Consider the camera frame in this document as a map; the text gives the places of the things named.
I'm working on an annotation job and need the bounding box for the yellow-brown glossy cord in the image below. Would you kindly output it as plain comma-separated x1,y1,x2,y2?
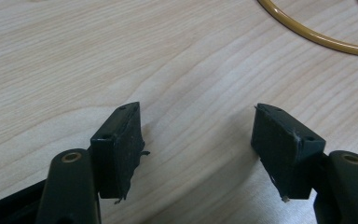
256,0,358,59

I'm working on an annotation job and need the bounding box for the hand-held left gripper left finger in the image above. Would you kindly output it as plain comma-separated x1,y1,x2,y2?
89,101,151,205

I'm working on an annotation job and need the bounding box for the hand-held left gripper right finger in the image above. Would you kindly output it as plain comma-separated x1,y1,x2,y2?
250,103,327,203

